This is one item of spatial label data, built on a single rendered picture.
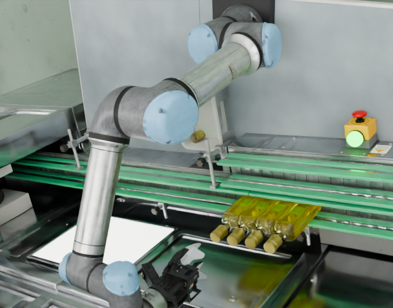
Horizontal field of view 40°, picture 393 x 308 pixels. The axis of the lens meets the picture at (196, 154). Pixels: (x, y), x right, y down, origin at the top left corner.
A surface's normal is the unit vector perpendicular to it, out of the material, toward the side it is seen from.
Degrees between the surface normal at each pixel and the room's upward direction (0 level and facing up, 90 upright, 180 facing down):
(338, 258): 89
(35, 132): 90
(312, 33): 0
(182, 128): 81
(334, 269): 89
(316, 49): 0
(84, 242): 35
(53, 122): 90
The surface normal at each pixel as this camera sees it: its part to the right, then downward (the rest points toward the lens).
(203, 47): -0.69, 0.37
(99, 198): 0.18, 0.06
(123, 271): -0.12, -0.91
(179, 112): 0.72, 0.23
